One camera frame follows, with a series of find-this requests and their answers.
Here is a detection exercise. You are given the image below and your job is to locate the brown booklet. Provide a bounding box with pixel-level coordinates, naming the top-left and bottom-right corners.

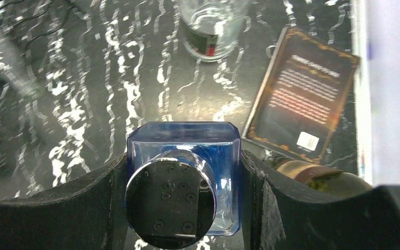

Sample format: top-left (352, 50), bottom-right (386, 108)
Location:
top-left (242, 26), bottom-right (360, 164)

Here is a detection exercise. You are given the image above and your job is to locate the olive green wine bottle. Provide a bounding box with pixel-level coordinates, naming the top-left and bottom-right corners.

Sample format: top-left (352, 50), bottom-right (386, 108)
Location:
top-left (267, 156), bottom-right (373, 198)

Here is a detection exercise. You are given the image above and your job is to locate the clear bottle white cap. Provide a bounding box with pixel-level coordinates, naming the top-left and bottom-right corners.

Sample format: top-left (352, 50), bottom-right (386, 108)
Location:
top-left (178, 0), bottom-right (250, 62)

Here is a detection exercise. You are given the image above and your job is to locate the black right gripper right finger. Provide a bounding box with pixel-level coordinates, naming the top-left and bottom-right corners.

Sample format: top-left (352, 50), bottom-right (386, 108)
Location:
top-left (241, 151), bottom-right (400, 249)

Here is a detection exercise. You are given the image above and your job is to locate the blue glass bottle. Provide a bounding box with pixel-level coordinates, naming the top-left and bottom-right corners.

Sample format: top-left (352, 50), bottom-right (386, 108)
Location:
top-left (123, 121), bottom-right (242, 249)

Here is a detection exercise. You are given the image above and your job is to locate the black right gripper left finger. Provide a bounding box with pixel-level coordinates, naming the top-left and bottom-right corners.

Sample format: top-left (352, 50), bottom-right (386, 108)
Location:
top-left (0, 155), bottom-right (128, 249)

